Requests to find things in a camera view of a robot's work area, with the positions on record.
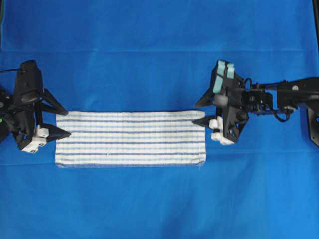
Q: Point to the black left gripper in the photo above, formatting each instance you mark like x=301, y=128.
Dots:
x=24, y=122

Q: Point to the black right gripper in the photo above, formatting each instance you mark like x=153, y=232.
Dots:
x=225, y=92

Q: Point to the blue white striped towel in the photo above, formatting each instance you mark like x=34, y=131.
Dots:
x=99, y=139

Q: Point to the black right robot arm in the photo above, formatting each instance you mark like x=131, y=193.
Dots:
x=281, y=99

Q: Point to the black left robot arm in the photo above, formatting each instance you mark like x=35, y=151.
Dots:
x=4, y=133

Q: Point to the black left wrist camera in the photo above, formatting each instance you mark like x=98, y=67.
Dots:
x=28, y=87

